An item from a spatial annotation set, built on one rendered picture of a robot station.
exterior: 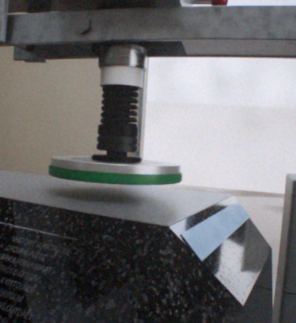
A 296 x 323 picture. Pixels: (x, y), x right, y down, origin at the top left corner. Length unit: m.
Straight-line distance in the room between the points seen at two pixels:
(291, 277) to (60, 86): 5.29
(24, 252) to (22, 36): 0.35
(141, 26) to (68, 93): 5.66
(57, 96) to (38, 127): 0.60
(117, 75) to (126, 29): 0.07
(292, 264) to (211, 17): 1.12
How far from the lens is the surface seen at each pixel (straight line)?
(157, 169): 0.56
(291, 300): 1.58
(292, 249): 1.53
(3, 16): 0.67
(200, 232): 0.50
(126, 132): 0.62
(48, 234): 0.50
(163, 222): 0.45
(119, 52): 0.62
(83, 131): 6.06
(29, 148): 6.53
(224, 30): 0.59
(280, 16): 0.60
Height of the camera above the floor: 0.95
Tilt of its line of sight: 3 degrees down
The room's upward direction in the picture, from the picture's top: 4 degrees clockwise
